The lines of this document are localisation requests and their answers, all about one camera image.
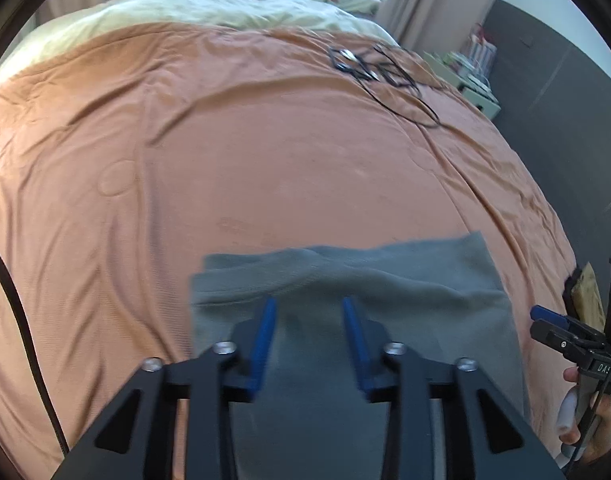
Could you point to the person's right hand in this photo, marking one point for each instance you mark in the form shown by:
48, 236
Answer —
583, 423

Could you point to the grey t-shirt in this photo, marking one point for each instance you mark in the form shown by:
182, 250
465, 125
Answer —
443, 298

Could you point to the brown folded garment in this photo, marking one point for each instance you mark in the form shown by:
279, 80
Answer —
582, 298

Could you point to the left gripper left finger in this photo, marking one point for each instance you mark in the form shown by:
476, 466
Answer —
133, 437

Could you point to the orange duvet cover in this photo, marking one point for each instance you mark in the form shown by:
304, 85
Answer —
127, 161

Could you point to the cream bear-print blanket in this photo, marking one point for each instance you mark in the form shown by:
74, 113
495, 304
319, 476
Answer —
62, 34

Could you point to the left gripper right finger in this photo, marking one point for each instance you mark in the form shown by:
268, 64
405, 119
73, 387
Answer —
445, 421

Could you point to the white bedside table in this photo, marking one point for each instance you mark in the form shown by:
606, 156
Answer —
464, 81

